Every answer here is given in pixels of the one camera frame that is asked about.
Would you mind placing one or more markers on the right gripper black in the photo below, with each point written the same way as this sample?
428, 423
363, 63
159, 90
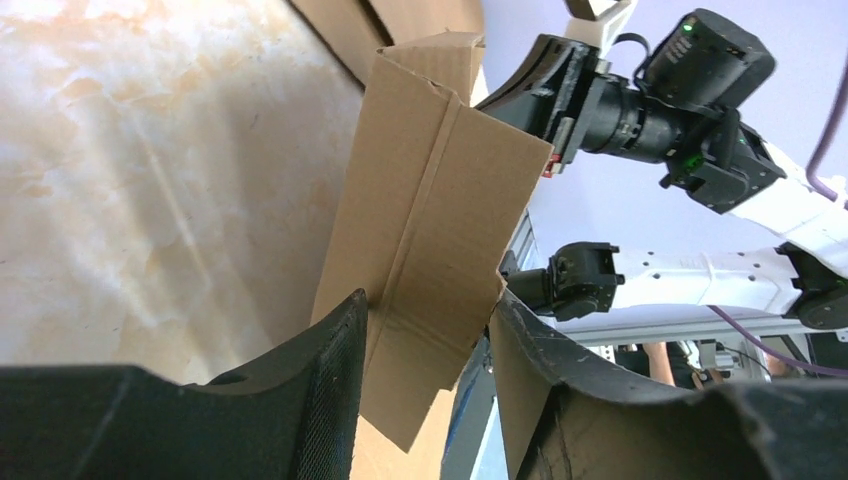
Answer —
680, 107

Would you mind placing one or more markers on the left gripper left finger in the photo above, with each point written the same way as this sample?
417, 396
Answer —
290, 413

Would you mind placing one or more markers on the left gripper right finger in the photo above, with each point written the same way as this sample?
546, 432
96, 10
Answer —
567, 413

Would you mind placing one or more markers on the brown cardboard box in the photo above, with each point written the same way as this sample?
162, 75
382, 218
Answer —
433, 193

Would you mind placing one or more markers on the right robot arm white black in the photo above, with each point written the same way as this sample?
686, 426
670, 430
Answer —
803, 279

